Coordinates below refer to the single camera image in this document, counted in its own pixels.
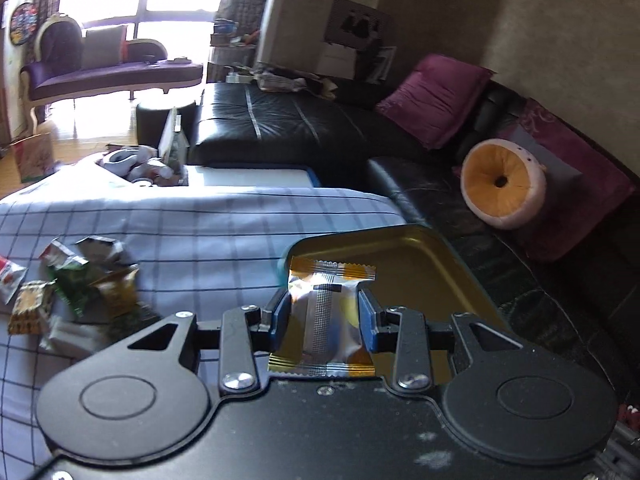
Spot spiral desk calendar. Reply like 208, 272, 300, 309
157, 107, 191, 171

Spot magenta cushion with swirl pattern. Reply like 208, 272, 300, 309
452, 97, 638, 263

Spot light green snack packet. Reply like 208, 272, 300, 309
47, 255, 108, 318

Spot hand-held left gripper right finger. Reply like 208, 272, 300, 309
357, 287, 528, 394

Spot grey cushion on chaise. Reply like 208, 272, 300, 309
80, 25, 128, 70

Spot black round stool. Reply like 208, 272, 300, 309
136, 100, 198, 153

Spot red white snack packet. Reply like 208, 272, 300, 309
0, 255, 28, 306

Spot white paper bag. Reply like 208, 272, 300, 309
316, 42, 360, 80

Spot cluttered side shelf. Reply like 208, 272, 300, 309
209, 17, 262, 82

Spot grey square cushion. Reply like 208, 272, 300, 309
505, 125, 586, 196

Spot black and white wall poster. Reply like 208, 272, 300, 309
324, 0, 393, 53

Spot red green snack packet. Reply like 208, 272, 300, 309
40, 237, 76, 266

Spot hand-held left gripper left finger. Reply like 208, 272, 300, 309
112, 290, 294, 394

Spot gold tin box teal outside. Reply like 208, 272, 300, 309
274, 224, 513, 387

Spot brown patterned snack packet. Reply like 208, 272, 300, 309
7, 280, 57, 335

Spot purple chaise longue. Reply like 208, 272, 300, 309
20, 12, 205, 126

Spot orange silver snack packet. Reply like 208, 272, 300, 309
267, 255, 378, 378

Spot round orange plush cushion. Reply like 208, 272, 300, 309
460, 139, 548, 231

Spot crumpled cloth pile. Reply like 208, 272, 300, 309
252, 67, 341, 98

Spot yellow snack packet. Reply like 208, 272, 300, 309
95, 267, 141, 318

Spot white soft toy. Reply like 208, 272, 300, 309
95, 145, 183, 186

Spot black leather sofa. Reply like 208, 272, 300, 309
187, 80, 640, 411

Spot leaning picture frames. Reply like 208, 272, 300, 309
367, 45, 398, 83

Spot paper gift bag tree print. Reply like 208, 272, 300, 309
10, 132, 58, 183

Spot plain magenta cushion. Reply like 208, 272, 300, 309
375, 54, 496, 151

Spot blue checked cloth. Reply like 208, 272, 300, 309
0, 167, 408, 461

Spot white blue-edged mat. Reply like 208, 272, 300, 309
187, 164, 318, 188

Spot round colourful wall board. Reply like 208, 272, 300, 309
6, 2, 40, 46

